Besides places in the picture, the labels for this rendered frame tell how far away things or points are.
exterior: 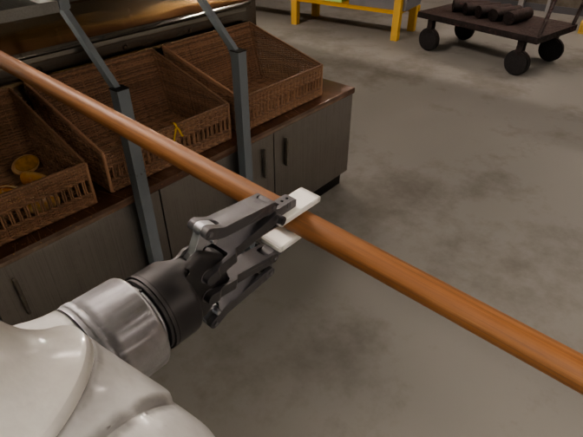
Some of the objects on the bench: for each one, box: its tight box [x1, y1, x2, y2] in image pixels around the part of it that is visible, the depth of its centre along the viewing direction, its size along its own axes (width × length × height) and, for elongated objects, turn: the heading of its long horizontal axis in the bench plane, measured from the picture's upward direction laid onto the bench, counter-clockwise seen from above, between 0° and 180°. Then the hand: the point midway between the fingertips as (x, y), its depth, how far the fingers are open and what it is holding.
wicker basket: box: [23, 49, 232, 192], centre depth 183 cm, size 49×56×28 cm
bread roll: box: [11, 154, 39, 175], centre depth 169 cm, size 6×10×7 cm
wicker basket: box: [161, 22, 323, 130], centre depth 220 cm, size 49×56×28 cm
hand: (291, 218), depth 55 cm, fingers closed on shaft, 3 cm apart
